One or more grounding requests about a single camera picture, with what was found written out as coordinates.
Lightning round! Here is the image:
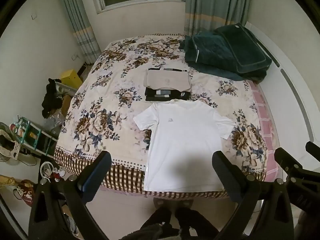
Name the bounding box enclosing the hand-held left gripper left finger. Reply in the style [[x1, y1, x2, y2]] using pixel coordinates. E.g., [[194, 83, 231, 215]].
[[28, 150, 112, 240]]

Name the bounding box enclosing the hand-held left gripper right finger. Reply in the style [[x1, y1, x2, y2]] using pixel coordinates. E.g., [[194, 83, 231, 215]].
[[212, 151, 295, 240]]

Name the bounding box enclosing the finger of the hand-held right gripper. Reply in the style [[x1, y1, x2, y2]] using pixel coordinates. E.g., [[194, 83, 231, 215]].
[[274, 147, 303, 181], [305, 141, 320, 159]]

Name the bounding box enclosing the white t-shirt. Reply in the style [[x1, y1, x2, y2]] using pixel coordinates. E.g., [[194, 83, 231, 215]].
[[133, 99, 237, 193]]

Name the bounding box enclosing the pink striped sheet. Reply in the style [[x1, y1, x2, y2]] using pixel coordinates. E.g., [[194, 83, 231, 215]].
[[247, 80, 279, 182]]

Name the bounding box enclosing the grey slipper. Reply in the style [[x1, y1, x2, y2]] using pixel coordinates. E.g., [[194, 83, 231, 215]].
[[175, 198, 198, 210], [152, 197, 175, 209]]

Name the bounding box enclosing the red patterned bag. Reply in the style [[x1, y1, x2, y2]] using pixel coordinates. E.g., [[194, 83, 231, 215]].
[[13, 179, 36, 207]]

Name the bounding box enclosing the clear plastic bag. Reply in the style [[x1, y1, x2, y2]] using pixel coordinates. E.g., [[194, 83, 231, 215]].
[[44, 112, 67, 136]]

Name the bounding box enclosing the teal storage shelf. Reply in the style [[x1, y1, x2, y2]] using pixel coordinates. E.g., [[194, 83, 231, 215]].
[[15, 116, 59, 158]]

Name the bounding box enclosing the white bed headboard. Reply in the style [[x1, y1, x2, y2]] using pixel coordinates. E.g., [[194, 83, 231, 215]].
[[244, 21, 320, 145]]

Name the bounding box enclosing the white floor fan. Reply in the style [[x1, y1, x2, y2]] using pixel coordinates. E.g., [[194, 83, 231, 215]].
[[0, 121, 21, 166]]

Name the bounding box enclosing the black clothing heap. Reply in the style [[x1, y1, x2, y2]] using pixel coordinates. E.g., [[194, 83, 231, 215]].
[[41, 78, 63, 118]]

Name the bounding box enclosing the floral bed sheet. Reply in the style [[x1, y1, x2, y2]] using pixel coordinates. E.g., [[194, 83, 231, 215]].
[[54, 32, 269, 200]]

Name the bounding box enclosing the yellow box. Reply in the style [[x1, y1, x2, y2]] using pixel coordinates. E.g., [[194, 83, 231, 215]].
[[61, 69, 84, 90]]

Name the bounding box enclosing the black folded garment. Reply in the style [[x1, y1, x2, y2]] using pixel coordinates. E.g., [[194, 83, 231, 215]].
[[145, 67, 192, 103]]

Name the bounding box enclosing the beige folded garment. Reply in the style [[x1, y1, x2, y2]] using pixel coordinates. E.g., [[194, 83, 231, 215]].
[[143, 69, 192, 92]]

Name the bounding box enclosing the dark green pillow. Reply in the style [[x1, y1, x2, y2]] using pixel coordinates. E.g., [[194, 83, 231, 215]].
[[214, 23, 273, 74]]

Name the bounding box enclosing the dark green quilt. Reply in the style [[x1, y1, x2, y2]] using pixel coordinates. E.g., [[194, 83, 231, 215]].
[[184, 31, 268, 83]]

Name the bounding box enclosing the green curtain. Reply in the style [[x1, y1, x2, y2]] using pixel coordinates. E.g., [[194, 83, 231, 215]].
[[57, 0, 102, 64], [184, 0, 252, 36]]

